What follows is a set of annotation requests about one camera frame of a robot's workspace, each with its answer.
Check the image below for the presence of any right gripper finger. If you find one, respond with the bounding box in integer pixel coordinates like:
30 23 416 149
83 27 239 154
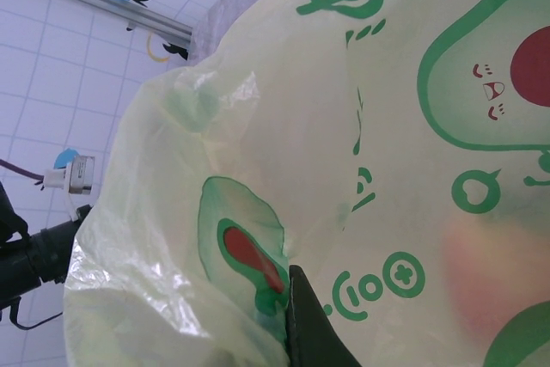
284 264 363 367

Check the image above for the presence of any pink peach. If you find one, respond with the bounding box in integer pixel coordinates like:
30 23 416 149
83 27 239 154
444 216 550 336

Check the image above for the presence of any yellow-green avocado print plastic bag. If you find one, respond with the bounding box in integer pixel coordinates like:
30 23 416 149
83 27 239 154
62 0 550 367

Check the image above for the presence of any thin black cable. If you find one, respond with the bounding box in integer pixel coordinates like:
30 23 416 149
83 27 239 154
0 296 66 330

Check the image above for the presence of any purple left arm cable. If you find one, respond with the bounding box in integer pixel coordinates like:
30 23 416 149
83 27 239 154
0 158 45 181

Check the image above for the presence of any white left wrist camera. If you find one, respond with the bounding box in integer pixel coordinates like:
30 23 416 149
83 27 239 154
42 153 97 195

